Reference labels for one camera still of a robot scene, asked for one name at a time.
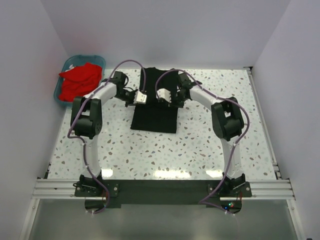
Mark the red t shirt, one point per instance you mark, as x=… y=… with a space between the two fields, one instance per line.
x=79 y=81

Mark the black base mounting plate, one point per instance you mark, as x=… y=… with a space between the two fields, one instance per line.
x=160 y=192

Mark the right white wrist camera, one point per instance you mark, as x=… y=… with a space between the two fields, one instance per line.
x=164 y=95

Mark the aluminium frame rail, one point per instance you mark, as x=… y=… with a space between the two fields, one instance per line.
x=275 y=189

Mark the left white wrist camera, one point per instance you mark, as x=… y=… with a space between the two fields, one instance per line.
x=140 y=98

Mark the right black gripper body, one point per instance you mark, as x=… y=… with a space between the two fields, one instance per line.
x=177 y=100

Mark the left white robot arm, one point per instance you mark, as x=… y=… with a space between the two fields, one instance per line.
x=86 y=124

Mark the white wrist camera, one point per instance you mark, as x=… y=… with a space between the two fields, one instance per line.
x=164 y=95
x=140 y=98

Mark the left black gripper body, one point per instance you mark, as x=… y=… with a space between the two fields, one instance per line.
x=128 y=97

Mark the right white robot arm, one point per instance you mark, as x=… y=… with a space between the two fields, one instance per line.
x=230 y=123

